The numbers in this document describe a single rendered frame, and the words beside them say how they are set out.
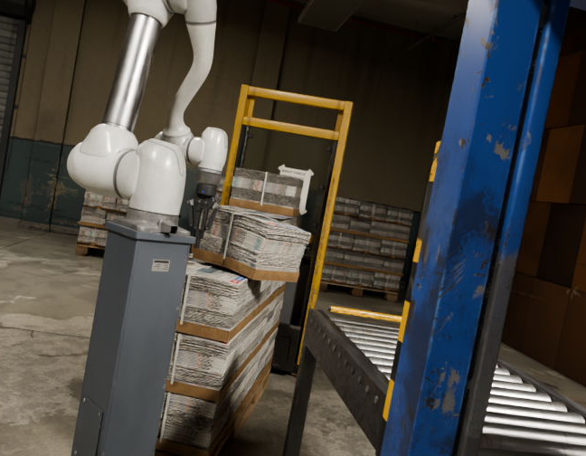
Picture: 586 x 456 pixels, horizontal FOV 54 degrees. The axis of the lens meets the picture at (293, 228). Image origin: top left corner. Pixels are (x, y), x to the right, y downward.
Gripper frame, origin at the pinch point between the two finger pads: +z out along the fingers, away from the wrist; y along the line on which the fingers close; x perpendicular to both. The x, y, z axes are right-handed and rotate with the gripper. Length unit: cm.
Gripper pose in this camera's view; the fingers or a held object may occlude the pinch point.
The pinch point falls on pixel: (197, 238)
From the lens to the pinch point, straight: 218.4
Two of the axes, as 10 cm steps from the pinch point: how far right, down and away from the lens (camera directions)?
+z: -1.8, 9.8, 0.5
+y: -9.7, -1.8, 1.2
